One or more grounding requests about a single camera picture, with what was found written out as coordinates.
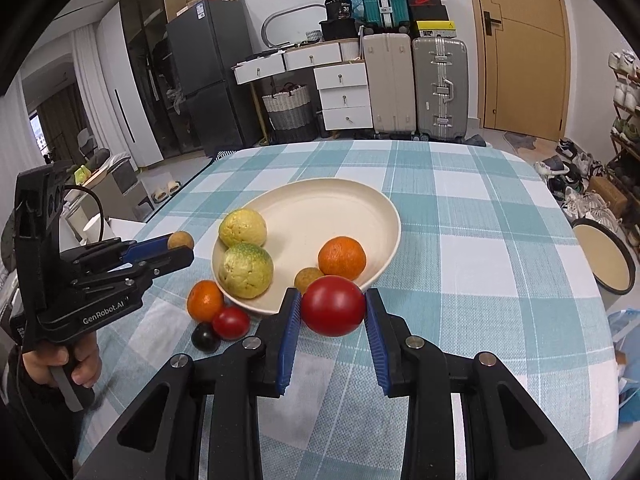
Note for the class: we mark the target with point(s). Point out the plain black shoe box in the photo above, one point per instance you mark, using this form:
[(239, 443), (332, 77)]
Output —
[(429, 14)]

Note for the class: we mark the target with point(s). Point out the black storage box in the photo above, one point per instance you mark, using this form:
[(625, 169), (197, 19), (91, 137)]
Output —
[(340, 30)]

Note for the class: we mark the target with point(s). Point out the dark plum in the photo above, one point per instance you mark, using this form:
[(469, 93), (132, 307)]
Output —
[(205, 337)]

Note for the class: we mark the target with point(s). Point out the wooden door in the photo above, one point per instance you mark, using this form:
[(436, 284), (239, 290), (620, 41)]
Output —
[(525, 70)]

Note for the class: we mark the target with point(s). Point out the cream round plate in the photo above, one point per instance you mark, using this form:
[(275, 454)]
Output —
[(320, 215)]

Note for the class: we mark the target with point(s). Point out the large blue plastic bag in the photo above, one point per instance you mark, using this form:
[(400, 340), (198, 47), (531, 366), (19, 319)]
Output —
[(627, 350)]

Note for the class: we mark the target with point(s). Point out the red and black shoe box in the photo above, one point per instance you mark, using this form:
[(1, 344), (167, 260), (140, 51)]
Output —
[(426, 1)]

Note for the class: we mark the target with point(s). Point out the oval silver-framed mirror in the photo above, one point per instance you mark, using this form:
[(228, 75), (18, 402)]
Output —
[(267, 27)]

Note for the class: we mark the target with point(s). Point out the black bucket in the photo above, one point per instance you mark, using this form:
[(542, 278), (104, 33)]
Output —
[(337, 9)]

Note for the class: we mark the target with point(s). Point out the green yellow guava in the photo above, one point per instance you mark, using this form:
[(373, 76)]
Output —
[(246, 270)]

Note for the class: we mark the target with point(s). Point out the grey cloth rag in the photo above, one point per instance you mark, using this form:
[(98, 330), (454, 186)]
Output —
[(520, 140)]

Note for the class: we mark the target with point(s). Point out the white paper roll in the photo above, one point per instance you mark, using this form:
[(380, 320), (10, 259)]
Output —
[(92, 227)]

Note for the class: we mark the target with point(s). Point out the brown longan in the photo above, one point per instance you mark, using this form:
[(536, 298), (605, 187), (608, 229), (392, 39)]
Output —
[(181, 239), (307, 278)]

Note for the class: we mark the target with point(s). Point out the dark glass wardrobe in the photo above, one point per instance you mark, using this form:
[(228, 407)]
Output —
[(145, 60)]

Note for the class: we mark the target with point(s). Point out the white drawer desk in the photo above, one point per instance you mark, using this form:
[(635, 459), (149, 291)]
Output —
[(345, 95)]

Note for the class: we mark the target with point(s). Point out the flat cardboard box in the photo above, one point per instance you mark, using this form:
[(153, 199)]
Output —
[(192, 8)]

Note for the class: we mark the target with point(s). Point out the striped floor mat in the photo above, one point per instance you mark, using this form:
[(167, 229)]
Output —
[(225, 154)]

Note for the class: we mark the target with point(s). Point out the small orange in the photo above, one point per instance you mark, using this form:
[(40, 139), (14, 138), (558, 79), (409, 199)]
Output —
[(204, 301)]

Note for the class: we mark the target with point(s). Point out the large orange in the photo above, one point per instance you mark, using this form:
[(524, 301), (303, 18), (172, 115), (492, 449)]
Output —
[(342, 258)]

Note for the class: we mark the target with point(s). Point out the small white basket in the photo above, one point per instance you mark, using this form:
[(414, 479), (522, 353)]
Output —
[(313, 36)]

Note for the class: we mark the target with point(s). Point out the large red tomato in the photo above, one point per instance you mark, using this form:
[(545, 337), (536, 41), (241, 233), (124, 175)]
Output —
[(332, 306)]

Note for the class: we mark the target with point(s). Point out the small red tomato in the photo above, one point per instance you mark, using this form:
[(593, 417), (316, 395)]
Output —
[(231, 322)]

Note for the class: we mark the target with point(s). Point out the silver suitcase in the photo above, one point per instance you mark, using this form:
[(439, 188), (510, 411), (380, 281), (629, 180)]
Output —
[(440, 85)]

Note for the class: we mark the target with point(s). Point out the beige suitcase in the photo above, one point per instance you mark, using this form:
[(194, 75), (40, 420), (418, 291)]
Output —
[(387, 85)]

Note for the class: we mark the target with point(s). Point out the black-rimmed round tray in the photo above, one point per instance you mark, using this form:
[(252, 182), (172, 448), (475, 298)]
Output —
[(597, 252)]

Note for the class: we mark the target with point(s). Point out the yellow shoe box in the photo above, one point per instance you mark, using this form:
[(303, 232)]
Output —
[(435, 29)]

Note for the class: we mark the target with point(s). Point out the beige slipper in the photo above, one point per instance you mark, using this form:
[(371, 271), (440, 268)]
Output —
[(161, 194), (173, 187)]

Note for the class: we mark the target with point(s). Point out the shoe rack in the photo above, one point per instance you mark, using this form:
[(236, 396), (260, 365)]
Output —
[(625, 120)]

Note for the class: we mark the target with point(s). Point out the woven laundry basket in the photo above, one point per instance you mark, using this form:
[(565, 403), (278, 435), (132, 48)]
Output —
[(287, 110)]

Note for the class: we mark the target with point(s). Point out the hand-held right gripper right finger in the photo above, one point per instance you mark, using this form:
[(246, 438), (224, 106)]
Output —
[(376, 345)]

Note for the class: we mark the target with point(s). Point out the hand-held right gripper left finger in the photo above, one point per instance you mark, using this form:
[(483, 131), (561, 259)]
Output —
[(289, 350)]

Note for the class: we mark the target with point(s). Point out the white curtain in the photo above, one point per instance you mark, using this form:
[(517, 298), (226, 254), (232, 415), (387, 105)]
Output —
[(12, 125), (87, 95)]

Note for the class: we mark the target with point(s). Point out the white wardrobe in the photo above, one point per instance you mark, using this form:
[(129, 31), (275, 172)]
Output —
[(125, 100)]

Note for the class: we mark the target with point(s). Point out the person's left forearm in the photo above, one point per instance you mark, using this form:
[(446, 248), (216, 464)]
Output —
[(30, 435)]

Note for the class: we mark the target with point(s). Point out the teal checked tablecloth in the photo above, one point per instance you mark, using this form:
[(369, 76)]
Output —
[(475, 240)]

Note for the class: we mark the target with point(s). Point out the dark grey refrigerator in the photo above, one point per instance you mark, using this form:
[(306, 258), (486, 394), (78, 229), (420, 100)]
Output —
[(215, 70)]

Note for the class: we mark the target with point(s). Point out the person's left hand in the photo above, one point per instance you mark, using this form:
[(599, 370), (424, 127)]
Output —
[(85, 360)]

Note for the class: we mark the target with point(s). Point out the pile of shoes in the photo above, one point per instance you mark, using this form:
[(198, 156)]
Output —
[(570, 185)]

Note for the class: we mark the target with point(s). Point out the brown cardboard box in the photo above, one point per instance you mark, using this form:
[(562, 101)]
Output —
[(607, 195)]

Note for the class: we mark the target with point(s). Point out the grey sofa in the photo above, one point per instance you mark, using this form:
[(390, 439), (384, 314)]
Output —
[(120, 180)]

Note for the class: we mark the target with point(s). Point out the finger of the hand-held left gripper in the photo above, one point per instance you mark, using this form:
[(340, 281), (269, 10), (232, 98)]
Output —
[(170, 262), (145, 250)]

